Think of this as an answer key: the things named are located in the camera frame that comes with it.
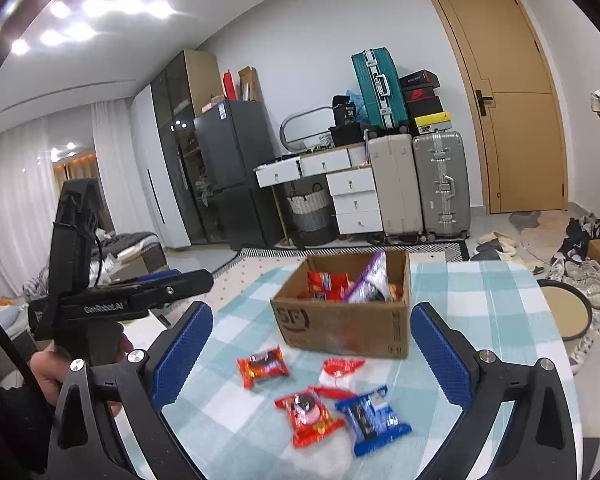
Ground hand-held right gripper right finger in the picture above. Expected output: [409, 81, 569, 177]
[411, 302, 576, 480]

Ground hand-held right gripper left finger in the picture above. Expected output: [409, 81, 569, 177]
[47, 301, 214, 480]

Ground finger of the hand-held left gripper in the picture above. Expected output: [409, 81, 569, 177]
[140, 269, 213, 311]
[130, 269, 183, 285]

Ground red cookie snack packet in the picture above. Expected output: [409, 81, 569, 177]
[274, 386, 347, 450]
[236, 346, 291, 391]

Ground blue cookie snack packet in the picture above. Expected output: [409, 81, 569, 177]
[334, 385, 412, 457]

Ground small red white snack packet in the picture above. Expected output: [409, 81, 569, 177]
[321, 357, 367, 381]

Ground purple striped snack packet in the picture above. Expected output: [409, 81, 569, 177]
[346, 250, 388, 305]

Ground red colourful-print snack packet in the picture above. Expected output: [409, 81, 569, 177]
[306, 270, 352, 302]

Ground person's left hand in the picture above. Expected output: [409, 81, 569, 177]
[32, 335, 133, 406]

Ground blue white checked tablecloth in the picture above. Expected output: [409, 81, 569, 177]
[160, 257, 581, 480]

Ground white curtain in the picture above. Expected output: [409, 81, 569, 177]
[0, 100, 103, 281]

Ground tall glass-door cabinet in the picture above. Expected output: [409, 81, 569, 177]
[130, 50, 222, 250]

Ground grey slipper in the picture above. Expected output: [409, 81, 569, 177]
[472, 240, 521, 261]

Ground round black-rimmed stool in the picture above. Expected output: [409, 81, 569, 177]
[536, 280, 594, 343]

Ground beige slipper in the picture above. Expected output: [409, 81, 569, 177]
[475, 230, 518, 247]

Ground black refrigerator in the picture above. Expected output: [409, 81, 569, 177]
[194, 100, 283, 251]

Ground woven laundry basket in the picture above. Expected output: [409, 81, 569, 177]
[286, 182, 333, 247]

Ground beige doormat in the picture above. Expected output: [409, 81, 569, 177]
[522, 212, 581, 266]

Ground grey furry doormat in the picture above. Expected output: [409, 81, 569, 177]
[509, 210, 543, 231]

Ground scattered loose shoes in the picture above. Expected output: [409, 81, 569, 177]
[547, 212, 600, 376]

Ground silver suitcase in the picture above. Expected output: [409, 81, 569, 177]
[412, 130, 472, 241]

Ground beige suitcase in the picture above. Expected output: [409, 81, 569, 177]
[367, 132, 425, 246]

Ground white drawer dresser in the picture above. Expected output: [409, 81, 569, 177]
[254, 142, 384, 236]

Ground oval mirror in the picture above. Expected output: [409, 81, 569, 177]
[280, 106, 334, 154]

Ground wooden door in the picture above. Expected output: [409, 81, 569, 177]
[422, 0, 569, 216]

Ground flat cardboard sheets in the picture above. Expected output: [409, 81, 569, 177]
[237, 66, 259, 104]

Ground black bag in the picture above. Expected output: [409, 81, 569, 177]
[329, 122, 366, 145]

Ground yellow black shoe box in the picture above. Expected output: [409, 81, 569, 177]
[412, 111, 453, 136]

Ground black printed box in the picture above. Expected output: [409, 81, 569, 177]
[332, 95, 358, 126]

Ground plain black shoe box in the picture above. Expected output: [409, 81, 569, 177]
[407, 99, 443, 120]

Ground ceiling light cluster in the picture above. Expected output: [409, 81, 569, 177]
[7, 0, 176, 57]

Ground blue plastic bag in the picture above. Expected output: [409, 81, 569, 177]
[347, 89, 367, 121]

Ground red black shoe box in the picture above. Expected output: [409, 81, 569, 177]
[402, 85, 438, 103]

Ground teal suitcase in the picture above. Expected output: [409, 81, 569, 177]
[351, 47, 411, 133]

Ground black cable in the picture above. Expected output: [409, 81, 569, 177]
[0, 297, 35, 386]

